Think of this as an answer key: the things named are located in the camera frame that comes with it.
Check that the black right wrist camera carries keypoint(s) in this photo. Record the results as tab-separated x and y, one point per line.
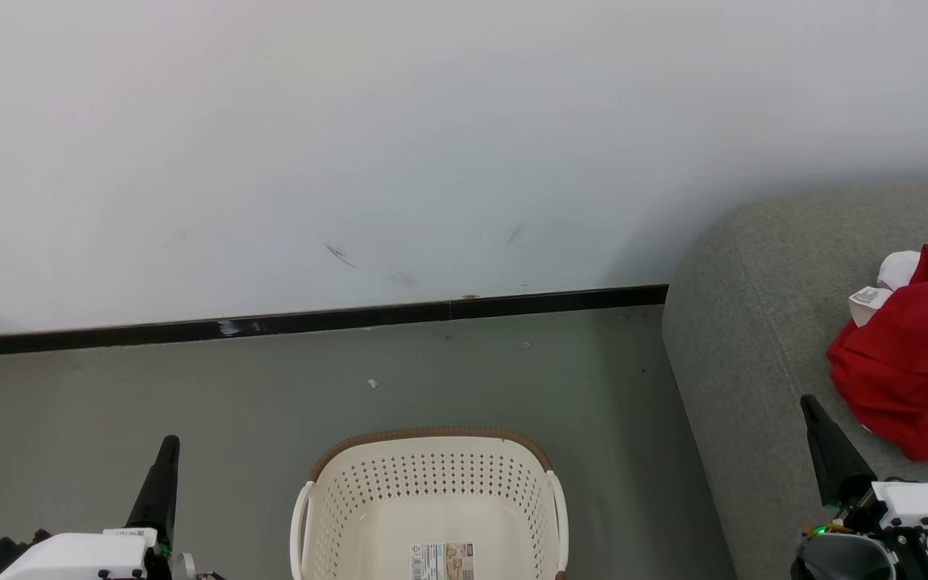
843	560

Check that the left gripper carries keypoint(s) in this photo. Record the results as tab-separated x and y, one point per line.
77	557

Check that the printed basket label sticker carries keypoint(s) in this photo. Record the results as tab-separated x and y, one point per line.
441	562

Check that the grey fabric sofa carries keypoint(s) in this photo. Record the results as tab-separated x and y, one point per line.
754	322

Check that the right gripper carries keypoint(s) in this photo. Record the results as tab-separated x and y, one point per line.
927	503

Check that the cream plastic laundry basket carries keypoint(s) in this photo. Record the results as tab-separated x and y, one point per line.
432	483

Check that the red shorts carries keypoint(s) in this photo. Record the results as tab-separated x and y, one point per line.
907	411

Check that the black baseboard strip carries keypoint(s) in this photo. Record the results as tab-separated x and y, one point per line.
311	321

